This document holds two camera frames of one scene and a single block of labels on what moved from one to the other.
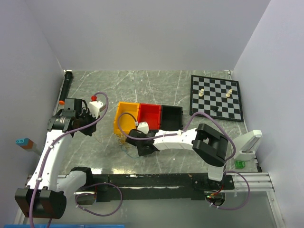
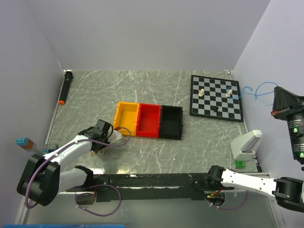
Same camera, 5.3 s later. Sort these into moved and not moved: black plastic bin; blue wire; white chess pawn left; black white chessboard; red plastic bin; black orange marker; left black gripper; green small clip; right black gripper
Moved: left black gripper; blue wire; right black gripper
Not moved: green small clip; black plastic bin; white chess pawn left; red plastic bin; black orange marker; black white chessboard
